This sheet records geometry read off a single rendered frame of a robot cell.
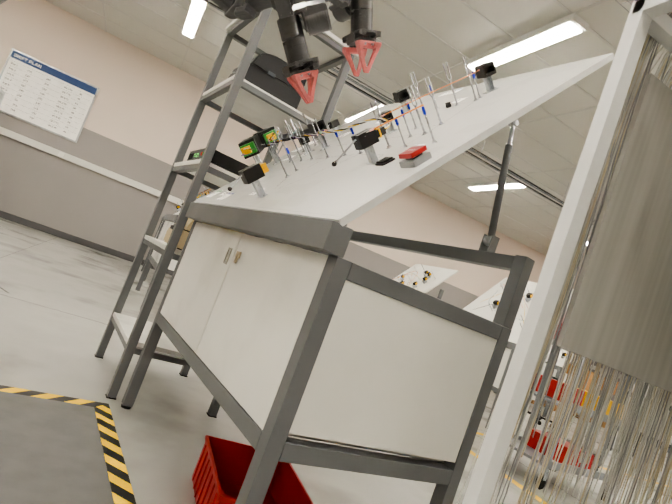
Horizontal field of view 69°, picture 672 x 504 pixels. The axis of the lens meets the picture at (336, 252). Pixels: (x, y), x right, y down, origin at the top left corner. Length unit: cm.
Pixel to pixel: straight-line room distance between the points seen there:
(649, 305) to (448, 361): 46
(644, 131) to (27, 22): 886
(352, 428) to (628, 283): 65
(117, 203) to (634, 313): 822
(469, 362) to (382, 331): 30
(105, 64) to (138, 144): 131
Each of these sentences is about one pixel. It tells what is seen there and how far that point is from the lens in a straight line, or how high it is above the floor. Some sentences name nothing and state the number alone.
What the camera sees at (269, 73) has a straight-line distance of 241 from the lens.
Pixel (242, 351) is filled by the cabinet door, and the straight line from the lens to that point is 128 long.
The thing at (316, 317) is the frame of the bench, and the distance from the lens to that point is 103.
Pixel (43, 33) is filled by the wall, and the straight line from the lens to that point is 928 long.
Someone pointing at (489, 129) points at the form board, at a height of 123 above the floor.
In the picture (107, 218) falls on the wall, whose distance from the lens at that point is 881.
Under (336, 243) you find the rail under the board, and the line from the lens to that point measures 102.
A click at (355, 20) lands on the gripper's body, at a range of 138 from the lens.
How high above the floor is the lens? 73
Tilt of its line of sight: 4 degrees up
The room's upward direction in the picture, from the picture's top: 21 degrees clockwise
